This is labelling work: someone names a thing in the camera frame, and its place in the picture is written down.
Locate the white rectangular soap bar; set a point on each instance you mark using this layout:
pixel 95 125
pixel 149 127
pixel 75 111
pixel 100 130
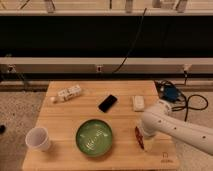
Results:
pixel 138 103

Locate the white paper cup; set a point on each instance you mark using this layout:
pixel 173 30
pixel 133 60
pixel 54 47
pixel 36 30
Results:
pixel 38 138

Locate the blue power adapter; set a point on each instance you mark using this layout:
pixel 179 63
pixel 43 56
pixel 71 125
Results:
pixel 169 93

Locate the red chili pepper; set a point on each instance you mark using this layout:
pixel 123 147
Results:
pixel 139 137

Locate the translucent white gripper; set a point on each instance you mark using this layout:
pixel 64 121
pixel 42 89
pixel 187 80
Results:
pixel 148 143

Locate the black smartphone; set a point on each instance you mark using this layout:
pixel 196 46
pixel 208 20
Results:
pixel 107 103

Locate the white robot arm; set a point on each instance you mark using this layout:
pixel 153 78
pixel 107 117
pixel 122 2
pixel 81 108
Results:
pixel 156 118

